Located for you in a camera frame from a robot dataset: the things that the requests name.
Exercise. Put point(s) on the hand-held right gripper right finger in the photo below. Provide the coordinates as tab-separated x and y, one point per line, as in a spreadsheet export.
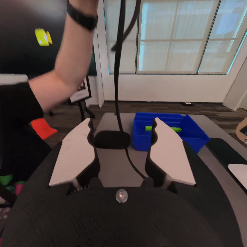
169	154

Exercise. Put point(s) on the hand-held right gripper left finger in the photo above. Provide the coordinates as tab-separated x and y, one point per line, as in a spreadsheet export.
75	154

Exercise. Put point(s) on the long green block bar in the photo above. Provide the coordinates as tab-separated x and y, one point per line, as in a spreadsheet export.
174	129

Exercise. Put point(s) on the blue plastic bin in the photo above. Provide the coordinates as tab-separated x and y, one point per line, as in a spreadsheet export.
191	135

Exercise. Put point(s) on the person's left forearm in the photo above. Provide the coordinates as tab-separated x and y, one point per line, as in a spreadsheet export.
67	67

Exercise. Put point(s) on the black mesh wrist rest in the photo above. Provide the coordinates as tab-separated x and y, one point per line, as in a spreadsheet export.
108	140

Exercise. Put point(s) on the red plastic crate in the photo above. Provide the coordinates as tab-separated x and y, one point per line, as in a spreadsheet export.
43	128

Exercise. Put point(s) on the black rolling sign stand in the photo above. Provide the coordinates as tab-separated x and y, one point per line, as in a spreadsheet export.
82	110

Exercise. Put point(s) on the black floor power box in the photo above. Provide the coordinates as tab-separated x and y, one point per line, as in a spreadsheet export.
187	103

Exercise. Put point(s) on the document display board with stand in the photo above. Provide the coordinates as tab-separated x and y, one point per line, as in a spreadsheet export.
239	173

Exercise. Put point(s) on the large paned window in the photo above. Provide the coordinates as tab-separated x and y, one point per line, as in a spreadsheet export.
173	38

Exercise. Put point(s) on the dark wall board yellow logo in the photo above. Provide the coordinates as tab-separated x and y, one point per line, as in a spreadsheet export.
19	48

